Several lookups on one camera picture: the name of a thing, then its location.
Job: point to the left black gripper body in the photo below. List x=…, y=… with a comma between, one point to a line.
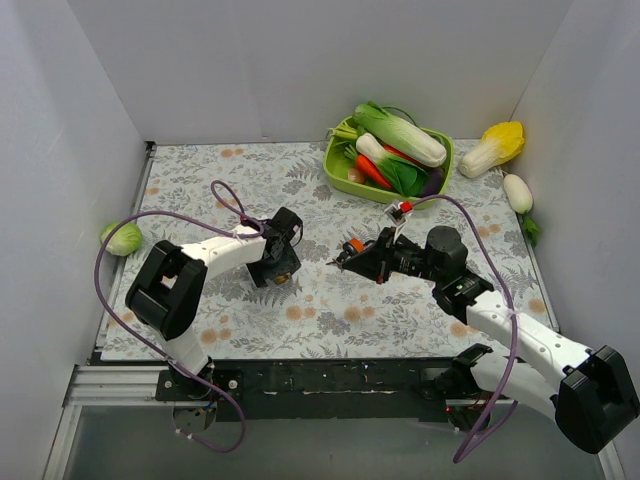
x=275, y=270

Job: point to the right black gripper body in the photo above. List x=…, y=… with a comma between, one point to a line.
x=380, y=257

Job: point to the orange black padlock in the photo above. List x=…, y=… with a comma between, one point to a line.
x=355, y=246

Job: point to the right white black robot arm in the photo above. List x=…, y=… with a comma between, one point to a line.
x=588, y=393

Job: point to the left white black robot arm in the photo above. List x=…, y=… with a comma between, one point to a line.
x=166, y=292

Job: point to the floral table mat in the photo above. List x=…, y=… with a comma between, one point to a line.
x=322, y=312

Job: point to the toy green leafy vegetable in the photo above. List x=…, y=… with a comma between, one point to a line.
x=404, y=176

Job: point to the toy purple eggplant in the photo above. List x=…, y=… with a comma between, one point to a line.
x=433, y=184

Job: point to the toy orange carrot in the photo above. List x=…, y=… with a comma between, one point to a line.
x=369, y=169

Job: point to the toy red pepper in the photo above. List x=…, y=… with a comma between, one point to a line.
x=396, y=152

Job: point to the green plastic tray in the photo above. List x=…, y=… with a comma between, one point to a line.
x=336, y=166

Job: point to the large toy napa cabbage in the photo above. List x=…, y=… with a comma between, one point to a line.
x=400, y=134

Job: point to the toy white radish on table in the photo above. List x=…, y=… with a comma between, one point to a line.
x=521, y=201

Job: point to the toy round green cabbage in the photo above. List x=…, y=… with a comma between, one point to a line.
x=125, y=241

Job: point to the toy yellow-leaf cabbage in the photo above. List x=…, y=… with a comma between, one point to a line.
x=499, y=144

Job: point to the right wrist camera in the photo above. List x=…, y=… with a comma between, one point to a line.
x=399, y=213

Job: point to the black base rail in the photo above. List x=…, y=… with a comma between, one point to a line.
x=413, y=388

